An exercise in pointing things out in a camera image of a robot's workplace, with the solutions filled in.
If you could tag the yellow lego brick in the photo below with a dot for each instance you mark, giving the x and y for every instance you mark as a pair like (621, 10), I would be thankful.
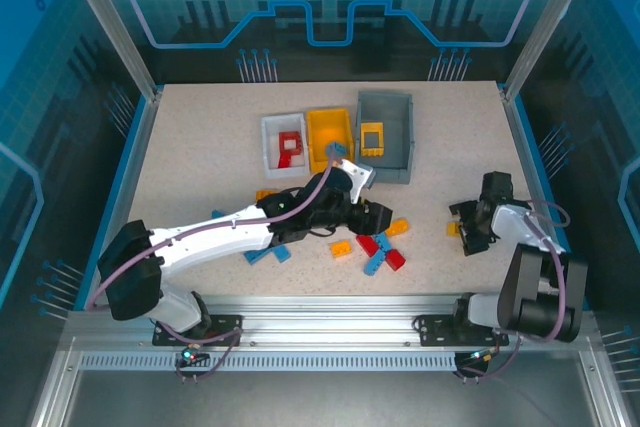
(453, 228)
(341, 249)
(265, 195)
(397, 227)

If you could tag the red lego brick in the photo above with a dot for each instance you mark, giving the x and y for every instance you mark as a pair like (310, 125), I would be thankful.
(285, 161)
(395, 260)
(367, 244)

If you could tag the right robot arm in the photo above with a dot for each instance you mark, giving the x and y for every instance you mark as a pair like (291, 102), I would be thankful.
(515, 227)

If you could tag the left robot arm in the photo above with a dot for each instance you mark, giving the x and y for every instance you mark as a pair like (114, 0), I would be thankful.
(210, 242)

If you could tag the yellow plastic bin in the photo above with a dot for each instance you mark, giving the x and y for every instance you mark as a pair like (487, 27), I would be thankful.
(325, 134)

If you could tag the blue table edge strip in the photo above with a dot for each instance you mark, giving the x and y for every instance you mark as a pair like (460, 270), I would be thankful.
(112, 207)
(537, 172)

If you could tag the grey plastic bin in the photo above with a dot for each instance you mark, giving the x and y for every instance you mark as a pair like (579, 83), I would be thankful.
(400, 147)

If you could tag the white plastic bin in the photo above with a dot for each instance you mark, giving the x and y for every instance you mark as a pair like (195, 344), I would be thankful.
(267, 127)

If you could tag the small LED circuit board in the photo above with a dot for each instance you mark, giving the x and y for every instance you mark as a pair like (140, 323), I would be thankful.
(480, 356)
(192, 357)

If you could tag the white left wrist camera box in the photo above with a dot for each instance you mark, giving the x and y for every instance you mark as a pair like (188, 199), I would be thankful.
(357, 174)

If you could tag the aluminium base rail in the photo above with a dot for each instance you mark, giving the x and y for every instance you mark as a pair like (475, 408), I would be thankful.
(325, 317)

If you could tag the grey metal base plate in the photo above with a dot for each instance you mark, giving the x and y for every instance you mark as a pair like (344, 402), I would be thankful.
(320, 402)

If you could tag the aluminium frame post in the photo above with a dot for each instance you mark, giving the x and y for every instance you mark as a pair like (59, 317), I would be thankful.
(110, 22)
(547, 22)

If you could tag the aluminium side frame rail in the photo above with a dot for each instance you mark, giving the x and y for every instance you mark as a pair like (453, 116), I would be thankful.
(50, 397)
(602, 397)

